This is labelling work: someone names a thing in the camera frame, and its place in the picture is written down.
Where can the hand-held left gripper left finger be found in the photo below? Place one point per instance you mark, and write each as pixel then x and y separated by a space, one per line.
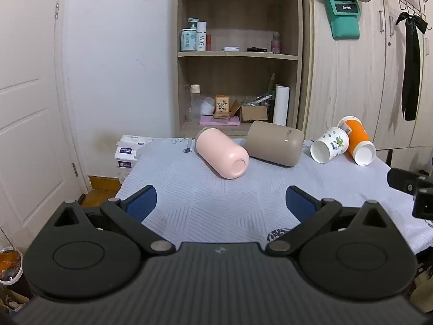
pixel 143 202

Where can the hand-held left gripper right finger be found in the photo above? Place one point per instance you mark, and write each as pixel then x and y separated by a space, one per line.
pixel 299 203

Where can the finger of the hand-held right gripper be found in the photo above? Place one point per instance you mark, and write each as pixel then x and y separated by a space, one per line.
pixel 402 178
pixel 424 204

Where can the pink cup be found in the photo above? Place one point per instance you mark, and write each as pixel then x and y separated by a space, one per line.
pixel 221 154

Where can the orange paper cup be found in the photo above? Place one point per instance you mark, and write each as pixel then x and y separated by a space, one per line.
pixel 358 138

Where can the white cactus print paper cup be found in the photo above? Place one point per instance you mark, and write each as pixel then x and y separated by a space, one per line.
pixel 330 144

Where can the beige cup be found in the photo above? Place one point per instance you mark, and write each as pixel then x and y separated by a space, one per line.
pixel 272 142

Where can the white small cup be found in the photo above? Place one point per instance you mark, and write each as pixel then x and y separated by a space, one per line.
pixel 207 106

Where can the stack of tissue packs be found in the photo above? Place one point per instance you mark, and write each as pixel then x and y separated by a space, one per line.
pixel 127 152

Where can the white patterned table cloth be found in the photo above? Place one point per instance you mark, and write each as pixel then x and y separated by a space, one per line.
pixel 216 196

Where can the white paper roll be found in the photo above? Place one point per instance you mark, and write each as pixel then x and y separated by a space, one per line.
pixel 281 106

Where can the brown cardboard box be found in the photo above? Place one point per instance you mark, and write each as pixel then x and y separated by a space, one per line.
pixel 253 113

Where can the black ribbon bow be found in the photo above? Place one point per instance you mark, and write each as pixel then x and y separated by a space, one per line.
pixel 412 74

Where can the clear plastic bottle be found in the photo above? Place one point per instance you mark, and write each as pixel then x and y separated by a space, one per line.
pixel 193 105

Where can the wooden wardrobe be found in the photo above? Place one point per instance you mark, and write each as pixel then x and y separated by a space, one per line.
pixel 365 74

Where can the pink flat box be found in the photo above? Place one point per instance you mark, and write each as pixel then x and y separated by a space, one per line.
pixel 220 121

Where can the dark green bottle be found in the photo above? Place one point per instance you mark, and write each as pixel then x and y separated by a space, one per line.
pixel 271 94

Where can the small wooden box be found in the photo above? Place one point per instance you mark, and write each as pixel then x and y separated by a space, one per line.
pixel 222 115

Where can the floral print box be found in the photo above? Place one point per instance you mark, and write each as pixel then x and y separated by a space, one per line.
pixel 223 104

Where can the wooden shelf unit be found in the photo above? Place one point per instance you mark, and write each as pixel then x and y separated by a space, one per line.
pixel 236 74

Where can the white door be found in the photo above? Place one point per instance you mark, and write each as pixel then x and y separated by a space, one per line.
pixel 30 108

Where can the waste bin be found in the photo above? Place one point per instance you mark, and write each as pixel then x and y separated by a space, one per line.
pixel 10 265

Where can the black flat case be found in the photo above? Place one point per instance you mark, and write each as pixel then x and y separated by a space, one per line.
pixel 257 49

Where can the pink small bottle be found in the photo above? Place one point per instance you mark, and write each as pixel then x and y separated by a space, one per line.
pixel 276 44

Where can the white flat tin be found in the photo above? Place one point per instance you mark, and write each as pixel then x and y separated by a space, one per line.
pixel 231 49

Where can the green fabric pouch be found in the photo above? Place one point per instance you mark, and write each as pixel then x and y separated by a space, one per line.
pixel 343 17

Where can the white slim bottle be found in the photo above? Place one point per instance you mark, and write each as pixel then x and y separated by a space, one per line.
pixel 201 37

